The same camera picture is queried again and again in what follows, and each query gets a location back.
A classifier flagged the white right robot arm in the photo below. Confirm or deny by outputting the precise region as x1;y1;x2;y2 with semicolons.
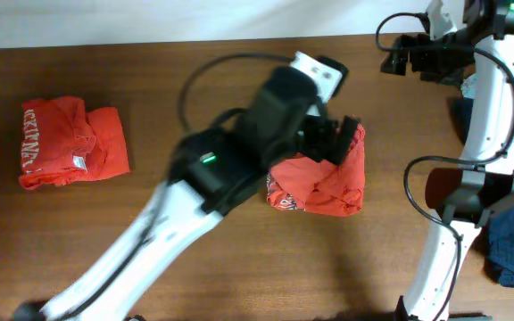
381;0;514;320

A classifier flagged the orange printed t-shirt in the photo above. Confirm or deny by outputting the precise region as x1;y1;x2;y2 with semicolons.
266;126;366;218

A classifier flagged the folded red t-shirt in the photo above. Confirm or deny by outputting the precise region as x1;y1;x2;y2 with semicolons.
19;96;130;190

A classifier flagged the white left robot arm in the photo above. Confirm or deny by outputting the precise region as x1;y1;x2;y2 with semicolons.
13;62;353;320

